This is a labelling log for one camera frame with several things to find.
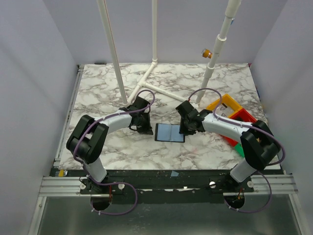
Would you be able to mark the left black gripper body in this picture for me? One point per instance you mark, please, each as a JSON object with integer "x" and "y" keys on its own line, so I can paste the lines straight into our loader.
{"x": 145, "y": 119}

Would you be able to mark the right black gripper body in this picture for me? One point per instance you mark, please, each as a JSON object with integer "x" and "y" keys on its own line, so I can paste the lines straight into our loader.
{"x": 186, "y": 125}

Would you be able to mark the black leather card holder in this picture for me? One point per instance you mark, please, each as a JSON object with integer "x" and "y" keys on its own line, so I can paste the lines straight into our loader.
{"x": 168, "y": 133}

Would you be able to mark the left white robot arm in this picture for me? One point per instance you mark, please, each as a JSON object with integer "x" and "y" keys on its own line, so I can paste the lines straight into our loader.
{"x": 88, "y": 137}

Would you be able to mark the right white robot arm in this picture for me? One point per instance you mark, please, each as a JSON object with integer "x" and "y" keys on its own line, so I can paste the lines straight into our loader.
{"x": 257, "y": 141}

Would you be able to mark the yellow plastic bin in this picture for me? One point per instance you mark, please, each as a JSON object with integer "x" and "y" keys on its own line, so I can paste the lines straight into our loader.
{"x": 228, "y": 106}

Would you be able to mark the green plastic bin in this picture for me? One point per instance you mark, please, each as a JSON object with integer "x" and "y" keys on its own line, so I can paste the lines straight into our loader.
{"x": 238, "y": 147}

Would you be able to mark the orange knob on pipe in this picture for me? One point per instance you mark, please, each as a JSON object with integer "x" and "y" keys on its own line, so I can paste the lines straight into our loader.
{"x": 207, "y": 53}

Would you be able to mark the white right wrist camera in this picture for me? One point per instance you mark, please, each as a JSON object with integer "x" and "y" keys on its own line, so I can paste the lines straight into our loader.
{"x": 195, "y": 105}

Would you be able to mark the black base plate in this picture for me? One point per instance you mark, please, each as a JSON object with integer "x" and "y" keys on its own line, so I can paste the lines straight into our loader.
{"x": 133, "y": 187}

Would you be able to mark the left aluminium side rail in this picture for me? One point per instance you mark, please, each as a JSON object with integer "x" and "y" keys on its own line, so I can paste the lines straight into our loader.
{"x": 57, "y": 158}

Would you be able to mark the white PVC pipe frame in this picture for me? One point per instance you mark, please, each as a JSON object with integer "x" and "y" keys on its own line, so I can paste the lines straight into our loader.
{"x": 230, "y": 13}

